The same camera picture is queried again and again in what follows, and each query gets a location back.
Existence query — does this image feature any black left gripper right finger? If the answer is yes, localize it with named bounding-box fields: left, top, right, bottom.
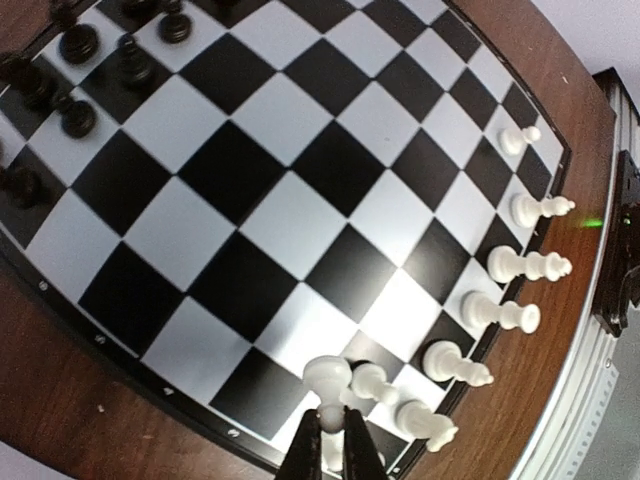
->
left=342, top=407, right=387, bottom=480

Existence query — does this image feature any row of black chess pieces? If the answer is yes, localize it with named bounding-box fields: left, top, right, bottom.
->
left=1, top=1, right=207, bottom=203

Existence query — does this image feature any front aluminium rail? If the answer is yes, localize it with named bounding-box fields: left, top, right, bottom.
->
left=511, top=68, right=639, bottom=479

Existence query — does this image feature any black white chess board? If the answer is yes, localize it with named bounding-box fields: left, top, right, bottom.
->
left=1, top=1, right=571, bottom=470

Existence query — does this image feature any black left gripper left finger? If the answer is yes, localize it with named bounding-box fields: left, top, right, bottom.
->
left=282, top=409, right=322, bottom=480

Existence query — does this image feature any white knight chess piece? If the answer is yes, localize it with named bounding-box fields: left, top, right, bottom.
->
left=396, top=400, right=459, bottom=453

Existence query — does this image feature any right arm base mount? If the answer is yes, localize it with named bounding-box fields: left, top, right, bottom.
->
left=592, top=150, right=639, bottom=337

